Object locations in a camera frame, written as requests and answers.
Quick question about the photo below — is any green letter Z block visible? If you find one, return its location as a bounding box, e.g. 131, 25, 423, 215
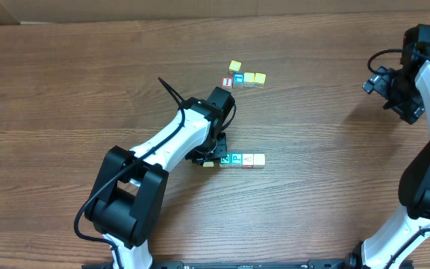
219, 153, 231, 167

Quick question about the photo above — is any white sketch block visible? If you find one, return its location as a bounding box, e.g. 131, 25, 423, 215
202, 161, 215, 167

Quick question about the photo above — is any blue letter P block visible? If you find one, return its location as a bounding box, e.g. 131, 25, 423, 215
230, 152, 243, 167

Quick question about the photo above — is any white ice cream block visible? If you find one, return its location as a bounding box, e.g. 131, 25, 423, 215
242, 153, 254, 168

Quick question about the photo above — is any yellow letter K block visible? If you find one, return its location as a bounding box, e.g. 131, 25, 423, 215
253, 154, 266, 168

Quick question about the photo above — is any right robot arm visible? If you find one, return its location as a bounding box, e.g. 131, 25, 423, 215
335, 24, 430, 269

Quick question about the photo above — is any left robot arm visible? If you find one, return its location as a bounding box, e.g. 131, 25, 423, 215
74, 87, 236, 268

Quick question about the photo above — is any red letter I block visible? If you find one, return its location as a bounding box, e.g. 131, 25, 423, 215
222, 77, 233, 90

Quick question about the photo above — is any blue letter block in row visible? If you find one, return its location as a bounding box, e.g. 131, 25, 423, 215
233, 72, 244, 88

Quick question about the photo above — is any yellow block in row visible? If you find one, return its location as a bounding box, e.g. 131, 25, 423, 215
243, 72, 255, 87

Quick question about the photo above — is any yellow block row end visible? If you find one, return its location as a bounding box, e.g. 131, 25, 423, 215
254, 72, 267, 88

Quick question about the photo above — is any yellow block far top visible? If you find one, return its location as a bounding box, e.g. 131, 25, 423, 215
228, 60, 242, 75

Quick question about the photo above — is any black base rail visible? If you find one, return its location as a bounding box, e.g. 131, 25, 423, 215
81, 257, 414, 269

